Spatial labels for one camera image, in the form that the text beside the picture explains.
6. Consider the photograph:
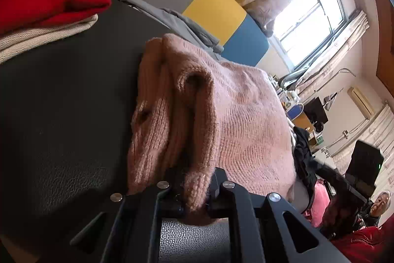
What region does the person's red jacket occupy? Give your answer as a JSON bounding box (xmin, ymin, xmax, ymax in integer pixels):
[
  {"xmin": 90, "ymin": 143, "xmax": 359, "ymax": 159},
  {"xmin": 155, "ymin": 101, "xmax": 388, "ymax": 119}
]
[{"xmin": 331, "ymin": 224, "xmax": 394, "ymax": 263}]

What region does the window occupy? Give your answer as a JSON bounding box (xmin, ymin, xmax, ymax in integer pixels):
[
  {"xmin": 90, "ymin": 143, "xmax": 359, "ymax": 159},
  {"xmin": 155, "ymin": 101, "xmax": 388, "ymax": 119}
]
[{"xmin": 271, "ymin": 0, "xmax": 358, "ymax": 71}]

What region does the blue folding chair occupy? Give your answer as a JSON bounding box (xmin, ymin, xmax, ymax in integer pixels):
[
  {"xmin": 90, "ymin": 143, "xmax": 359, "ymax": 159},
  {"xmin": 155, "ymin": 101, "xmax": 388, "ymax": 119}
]
[{"xmin": 285, "ymin": 103, "xmax": 305, "ymax": 122}]

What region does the grey yellow blue sofa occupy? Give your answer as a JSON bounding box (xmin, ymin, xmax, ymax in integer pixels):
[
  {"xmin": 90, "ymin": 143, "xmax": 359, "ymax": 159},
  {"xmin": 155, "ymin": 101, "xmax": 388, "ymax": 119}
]
[{"xmin": 103, "ymin": 0, "xmax": 270, "ymax": 66}]

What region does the dark pink ruffled cloth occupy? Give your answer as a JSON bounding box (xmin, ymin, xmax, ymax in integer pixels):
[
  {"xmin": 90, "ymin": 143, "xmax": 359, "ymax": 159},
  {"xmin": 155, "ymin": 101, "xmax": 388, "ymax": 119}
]
[{"xmin": 303, "ymin": 181, "xmax": 331, "ymax": 228}]

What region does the black monitor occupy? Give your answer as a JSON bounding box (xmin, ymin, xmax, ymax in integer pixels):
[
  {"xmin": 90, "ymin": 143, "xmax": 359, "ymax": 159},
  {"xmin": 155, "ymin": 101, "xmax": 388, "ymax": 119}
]
[{"xmin": 303, "ymin": 97, "xmax": 328, "ymax": 125}]

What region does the hanging grey cloth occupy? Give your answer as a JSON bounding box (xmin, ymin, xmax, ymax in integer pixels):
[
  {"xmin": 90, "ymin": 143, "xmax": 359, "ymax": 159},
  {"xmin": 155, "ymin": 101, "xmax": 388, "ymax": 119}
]
[{"xmin": 323, "ymin": 90, "xmax": 342, "ymax": 111}]

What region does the cluster of desk containers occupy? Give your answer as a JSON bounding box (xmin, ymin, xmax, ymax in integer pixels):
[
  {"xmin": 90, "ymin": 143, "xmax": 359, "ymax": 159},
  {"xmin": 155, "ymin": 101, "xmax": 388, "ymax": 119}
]
[{"xmin": 271, "ymin": 75, "xmax": 300, "ymax": 106}]

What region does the wooden cabinet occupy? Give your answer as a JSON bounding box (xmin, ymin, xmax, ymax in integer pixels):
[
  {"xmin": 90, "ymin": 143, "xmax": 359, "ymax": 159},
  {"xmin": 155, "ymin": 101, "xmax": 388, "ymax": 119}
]
[{"xmin": 291, "ymin": 113, "xmax": 317, "ymax": 132}]

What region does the person's head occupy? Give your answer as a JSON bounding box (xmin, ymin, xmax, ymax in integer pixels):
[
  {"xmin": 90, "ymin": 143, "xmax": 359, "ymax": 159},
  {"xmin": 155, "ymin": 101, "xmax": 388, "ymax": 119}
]
[{"xmin": 369, "ymin": 191, "xmax": 392, "ymax": 217}]

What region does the wall air conditioner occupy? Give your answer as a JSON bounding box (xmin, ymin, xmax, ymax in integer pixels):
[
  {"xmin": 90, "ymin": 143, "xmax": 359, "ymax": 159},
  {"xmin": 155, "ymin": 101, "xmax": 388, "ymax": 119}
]
[{"xmin": 348, "ymin": 87, "xmax": 376, "ymax": 120}]

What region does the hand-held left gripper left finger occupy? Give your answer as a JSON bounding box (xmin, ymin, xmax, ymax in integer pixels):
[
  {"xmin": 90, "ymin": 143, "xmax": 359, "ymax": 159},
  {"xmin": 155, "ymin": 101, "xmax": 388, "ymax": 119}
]
[{"xmin": 62, "ymin": 180, "xmax": 185, "ymax": 263}]

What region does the dark maroon cloth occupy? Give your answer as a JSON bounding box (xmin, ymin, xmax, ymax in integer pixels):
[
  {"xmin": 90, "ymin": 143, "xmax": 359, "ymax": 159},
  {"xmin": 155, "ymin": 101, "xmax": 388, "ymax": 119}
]
[{"xmin": 320, "ymin": 195, "xmax": 367, "ymax": 240}]

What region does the beige knitted garment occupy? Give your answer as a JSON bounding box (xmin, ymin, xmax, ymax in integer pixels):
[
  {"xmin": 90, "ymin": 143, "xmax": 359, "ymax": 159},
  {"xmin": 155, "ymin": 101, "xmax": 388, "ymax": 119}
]
[{"xmin": 0, "ymin": 14, "xmax": 99, "ymax": 65}]

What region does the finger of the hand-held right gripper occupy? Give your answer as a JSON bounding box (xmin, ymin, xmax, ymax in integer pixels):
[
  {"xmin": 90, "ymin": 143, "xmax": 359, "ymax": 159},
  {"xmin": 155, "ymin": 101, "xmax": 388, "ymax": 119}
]
[{"xmin": 317, "ymin": 163, "xmax": 364, "ymax": 199}]

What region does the bent metal pole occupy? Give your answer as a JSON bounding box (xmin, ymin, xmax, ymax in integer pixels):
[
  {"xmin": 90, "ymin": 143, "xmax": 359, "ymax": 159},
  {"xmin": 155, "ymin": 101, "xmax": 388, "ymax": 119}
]
[{"xmin": 320, "ymin": 67, "xmax": 358, "ymax": 79}]

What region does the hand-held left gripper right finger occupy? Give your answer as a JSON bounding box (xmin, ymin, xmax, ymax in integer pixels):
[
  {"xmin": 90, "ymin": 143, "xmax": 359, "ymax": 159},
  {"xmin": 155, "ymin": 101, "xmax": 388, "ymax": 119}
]
[{"xmin": 206, "ymin": 167, "xmax": 351, "ymax": 263}]

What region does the brown wooden panel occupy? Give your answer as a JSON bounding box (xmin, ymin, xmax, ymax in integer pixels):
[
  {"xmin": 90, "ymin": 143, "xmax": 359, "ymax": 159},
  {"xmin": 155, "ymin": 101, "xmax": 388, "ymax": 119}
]
[{"xmin": 368, "ymin": 0, "xmax": 394, "ymax": 97}]

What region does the pink knitted sweater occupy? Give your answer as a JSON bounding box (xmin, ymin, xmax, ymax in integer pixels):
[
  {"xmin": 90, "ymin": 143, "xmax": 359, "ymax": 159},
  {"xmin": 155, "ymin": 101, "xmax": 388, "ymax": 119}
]
[{"xmin": 126, "ymin": 33, "xmax": 297, "ymax": 227}]

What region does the black cloth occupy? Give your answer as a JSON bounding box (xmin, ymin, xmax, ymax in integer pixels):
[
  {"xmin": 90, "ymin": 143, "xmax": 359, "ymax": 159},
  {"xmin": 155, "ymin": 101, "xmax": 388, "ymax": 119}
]
[{"xmin": 291, "ymin": 126, "xmax": 317, "ymax": 199}]

